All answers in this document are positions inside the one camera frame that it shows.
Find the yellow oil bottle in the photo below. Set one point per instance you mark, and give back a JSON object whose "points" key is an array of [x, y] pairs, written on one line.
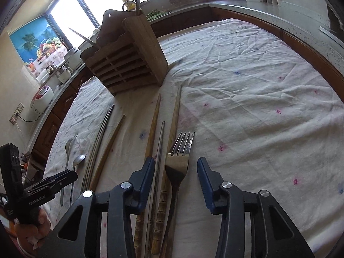
{"points": [[128, 4]]}

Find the small steel spoon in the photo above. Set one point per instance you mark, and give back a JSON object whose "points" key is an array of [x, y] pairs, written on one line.
{"points": [[79, 160]]}

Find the white and pink rice cooker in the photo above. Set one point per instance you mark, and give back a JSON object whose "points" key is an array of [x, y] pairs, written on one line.
{"points": [[41, 99]]}

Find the wall socket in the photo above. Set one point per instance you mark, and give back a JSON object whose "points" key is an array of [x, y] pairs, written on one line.
{"points": [[16, 113]]}

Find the steel chopstick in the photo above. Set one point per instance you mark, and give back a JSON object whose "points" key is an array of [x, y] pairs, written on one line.
{"points": [[100, 142], [96, 142], [160, 145]]}

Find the beach and fruit wall poster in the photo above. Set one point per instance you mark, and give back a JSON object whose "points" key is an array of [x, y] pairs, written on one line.
{"points": [[27, 40]]}

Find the green colander with vegetables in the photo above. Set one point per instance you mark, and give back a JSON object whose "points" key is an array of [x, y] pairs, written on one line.
{"points": [[157, 14]]}

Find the grey pointed utensil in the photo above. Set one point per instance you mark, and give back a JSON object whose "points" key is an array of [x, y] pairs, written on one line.
{"points": [[82, 36]]}

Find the large steel spoon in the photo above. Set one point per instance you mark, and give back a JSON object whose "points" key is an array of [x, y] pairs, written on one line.
{"points": [[67, 150]]}

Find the wooden utensil holder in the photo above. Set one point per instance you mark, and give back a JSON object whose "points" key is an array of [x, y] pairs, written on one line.
{"points": [[126, 56]]}

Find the white dotted tablecloth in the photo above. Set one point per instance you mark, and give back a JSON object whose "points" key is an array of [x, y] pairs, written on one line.
{"points": [[242, 86]]}

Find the kitchen window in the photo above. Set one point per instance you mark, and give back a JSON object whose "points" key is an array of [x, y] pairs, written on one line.
{"points": [[80, 8]]}

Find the small white kitchen appliance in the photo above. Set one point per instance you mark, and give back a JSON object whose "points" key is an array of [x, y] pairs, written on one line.
{"points": [[64, 76]]}

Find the person's left hand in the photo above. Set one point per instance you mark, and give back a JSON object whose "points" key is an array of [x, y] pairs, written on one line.
{"points": [[35, 231]]}

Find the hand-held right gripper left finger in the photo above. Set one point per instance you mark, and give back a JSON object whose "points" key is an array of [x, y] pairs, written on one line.
{"points": [[147, 173]]}

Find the plain brown wooden chopstick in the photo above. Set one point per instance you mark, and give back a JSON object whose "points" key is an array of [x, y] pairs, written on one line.
{"points": [[113, 139]]}

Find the steel fork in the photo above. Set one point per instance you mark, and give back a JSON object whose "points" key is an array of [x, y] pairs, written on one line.
{"points": [[177, 164]]}

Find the carved wooden chopstick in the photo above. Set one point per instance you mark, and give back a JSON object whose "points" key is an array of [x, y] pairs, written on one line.
{"points": [[156, 121], [173, 123]]}

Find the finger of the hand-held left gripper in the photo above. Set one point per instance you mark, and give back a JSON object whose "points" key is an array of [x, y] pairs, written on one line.
{"points": [[63, 178]]}

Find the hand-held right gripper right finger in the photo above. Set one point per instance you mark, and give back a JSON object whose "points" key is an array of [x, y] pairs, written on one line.
{"points": [[203, 177]]}

